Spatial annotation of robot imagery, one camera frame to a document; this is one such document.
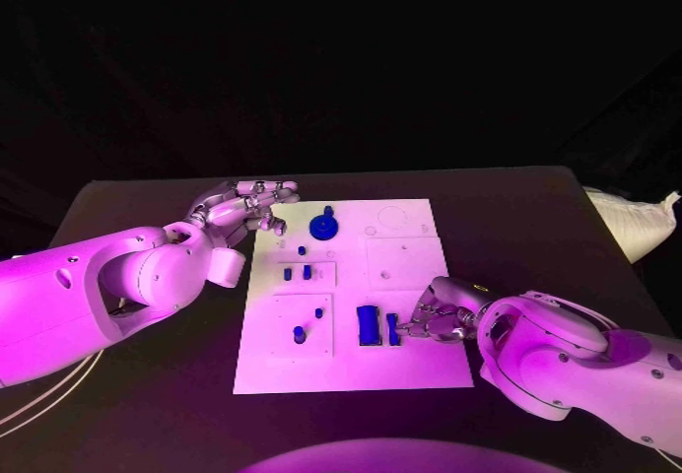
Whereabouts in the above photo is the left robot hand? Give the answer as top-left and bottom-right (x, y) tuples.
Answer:
(183, 179), (302, 249)

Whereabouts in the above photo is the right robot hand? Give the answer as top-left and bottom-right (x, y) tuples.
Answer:
(397, 275), (503, 345)

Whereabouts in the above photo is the white task board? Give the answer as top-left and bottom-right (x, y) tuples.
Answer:
(232, 198), (476, 396)

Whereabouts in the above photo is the large blue block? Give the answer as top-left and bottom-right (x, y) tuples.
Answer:
(355, 304), (384, 348)

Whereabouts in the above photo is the blue gear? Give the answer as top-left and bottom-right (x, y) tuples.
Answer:
(309, 205), (342, 242)

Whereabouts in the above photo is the white crumpled bag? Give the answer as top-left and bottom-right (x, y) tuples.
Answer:
(583, 186), (682, 264)

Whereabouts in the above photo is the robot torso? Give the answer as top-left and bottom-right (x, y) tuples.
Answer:
(237, 438), (570, 473)

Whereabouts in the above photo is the white cable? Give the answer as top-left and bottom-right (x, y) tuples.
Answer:
(0, 349), (107, 426)
(0, 369), (92, 439)
(655, 446), (682, 472)

